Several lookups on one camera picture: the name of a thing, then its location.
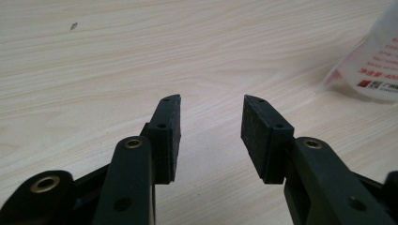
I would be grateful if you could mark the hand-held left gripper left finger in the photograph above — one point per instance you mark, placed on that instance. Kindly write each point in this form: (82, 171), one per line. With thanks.
(162, 146)

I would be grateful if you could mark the clear red-printed plastic pouch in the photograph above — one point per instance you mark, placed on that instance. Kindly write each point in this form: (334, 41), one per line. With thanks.
(372, 59)

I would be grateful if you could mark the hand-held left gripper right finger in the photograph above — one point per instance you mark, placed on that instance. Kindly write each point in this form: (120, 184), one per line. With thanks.
(266, 146)

